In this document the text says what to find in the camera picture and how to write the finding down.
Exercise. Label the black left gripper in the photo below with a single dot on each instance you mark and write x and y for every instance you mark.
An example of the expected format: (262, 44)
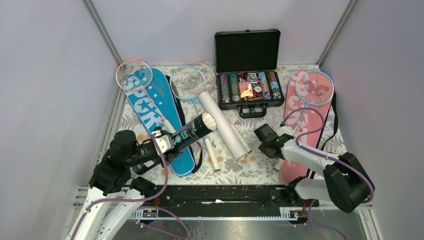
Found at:
(169, 156)

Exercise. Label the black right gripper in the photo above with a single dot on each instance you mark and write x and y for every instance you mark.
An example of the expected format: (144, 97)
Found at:
(262, 148)

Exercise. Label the white cardboard tube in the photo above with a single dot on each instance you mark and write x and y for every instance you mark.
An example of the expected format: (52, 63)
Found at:
(229, 134)

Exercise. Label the blue racket cover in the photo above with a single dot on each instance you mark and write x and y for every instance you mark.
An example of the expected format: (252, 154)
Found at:
(157, 96)

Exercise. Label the black shuttlecock tube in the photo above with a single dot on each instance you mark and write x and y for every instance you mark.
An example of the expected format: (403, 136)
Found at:
(187, 135)

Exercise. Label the blue badminton racket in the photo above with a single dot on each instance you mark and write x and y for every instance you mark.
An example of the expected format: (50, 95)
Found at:
(187, 83)

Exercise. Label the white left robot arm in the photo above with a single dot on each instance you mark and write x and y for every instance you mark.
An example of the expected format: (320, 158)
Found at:
(103, 213)

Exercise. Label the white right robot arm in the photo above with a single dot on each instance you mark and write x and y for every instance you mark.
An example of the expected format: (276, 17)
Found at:
(344, 182)

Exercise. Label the pink racket cover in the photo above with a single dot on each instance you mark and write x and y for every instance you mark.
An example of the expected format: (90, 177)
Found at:
(290, 170)

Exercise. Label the black poker chip case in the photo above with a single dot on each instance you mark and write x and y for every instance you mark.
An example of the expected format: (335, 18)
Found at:
(246, 63)

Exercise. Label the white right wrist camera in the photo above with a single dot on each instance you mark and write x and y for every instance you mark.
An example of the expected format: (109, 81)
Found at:
(285, 130)

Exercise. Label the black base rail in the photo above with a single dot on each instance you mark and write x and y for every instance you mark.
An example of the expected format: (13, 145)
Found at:
(201, 199)

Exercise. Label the aluminium slotted rail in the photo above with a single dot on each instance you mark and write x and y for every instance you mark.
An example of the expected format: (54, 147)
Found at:
(279, 213)

